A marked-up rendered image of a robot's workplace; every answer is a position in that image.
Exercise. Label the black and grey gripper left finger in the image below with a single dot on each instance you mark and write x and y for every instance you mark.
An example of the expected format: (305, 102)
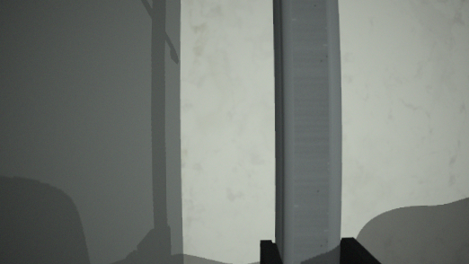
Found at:
(269, 253)

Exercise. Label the grey wall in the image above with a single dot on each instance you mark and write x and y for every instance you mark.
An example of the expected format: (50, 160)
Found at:
(90, 132)

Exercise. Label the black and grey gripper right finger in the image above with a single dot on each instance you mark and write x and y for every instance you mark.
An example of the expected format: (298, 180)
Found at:
(352, 252)

